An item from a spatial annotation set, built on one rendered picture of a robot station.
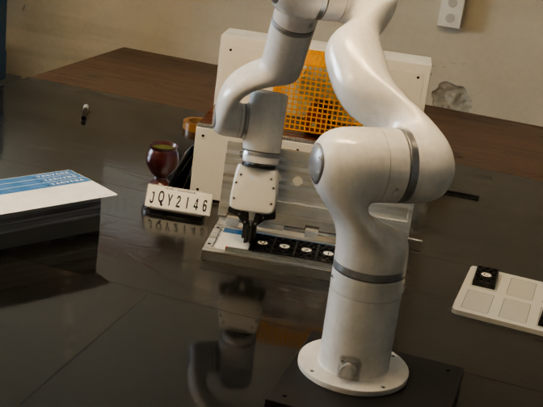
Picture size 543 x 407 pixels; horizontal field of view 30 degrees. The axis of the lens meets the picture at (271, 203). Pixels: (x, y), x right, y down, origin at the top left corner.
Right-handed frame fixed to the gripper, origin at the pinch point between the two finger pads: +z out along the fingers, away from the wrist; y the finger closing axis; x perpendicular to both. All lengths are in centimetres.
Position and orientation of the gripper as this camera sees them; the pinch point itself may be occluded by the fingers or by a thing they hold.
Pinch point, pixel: (249, 233)
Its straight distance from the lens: 223.9
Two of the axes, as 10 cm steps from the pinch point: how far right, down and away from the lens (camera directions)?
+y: 9.8, 1.6, -0.9
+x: 1.0, -1.1, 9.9
